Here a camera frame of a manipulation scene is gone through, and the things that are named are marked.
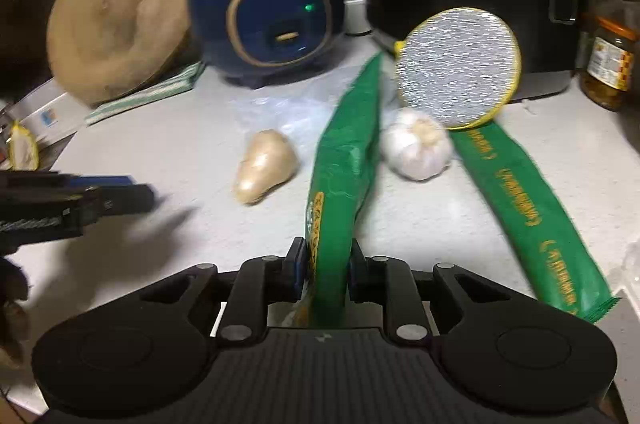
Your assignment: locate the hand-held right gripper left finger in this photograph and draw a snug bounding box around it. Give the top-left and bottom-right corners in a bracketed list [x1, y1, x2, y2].
[140, 238, 307, 345]

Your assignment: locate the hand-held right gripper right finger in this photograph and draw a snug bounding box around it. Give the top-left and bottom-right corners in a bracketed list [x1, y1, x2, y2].
[350, 238, 506, 345]

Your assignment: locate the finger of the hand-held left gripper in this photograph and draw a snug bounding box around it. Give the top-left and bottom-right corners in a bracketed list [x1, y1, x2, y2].
[62, 184, 156, 225]
[0, 171, 137, 187]

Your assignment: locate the green snack packet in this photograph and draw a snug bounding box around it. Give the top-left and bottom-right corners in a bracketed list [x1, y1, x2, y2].
[287, 51, 386, 330]
[452, 121, 621, 324]

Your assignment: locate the round yellow-rimmed scouring pad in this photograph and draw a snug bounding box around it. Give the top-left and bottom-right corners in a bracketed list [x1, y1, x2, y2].
[393, 7, 522, 131]

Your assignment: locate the person's left hand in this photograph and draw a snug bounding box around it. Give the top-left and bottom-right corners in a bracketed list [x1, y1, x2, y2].
[0, 256, 30, 367]

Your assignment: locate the white box blue logo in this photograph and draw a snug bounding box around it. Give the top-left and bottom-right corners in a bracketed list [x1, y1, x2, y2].
[7, 91, 88, 149]

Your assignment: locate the green striped cloth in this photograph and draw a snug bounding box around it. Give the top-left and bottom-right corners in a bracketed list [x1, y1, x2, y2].
[84, 62, 206, 127]

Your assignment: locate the ginger root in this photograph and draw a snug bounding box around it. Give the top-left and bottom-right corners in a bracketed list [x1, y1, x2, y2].
[232, 130, 301, 205]

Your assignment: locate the garlic bulb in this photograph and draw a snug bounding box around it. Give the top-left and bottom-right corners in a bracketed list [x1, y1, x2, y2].
[380, 109, 455, 181]

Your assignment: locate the translucent plastic bag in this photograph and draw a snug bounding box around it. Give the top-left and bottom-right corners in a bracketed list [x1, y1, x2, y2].
[230, 74, 371, 155]

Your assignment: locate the round wooden cutting board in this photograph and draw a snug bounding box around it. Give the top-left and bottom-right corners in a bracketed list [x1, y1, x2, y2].
[46, 0, 201, 107]

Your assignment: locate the blue rice cooker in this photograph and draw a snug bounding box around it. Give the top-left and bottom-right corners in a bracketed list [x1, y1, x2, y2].
[185, 0, 347, 90]

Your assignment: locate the glass jar of pickles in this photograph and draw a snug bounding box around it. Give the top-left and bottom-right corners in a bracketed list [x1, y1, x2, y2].
[580, 0, 640, 112]

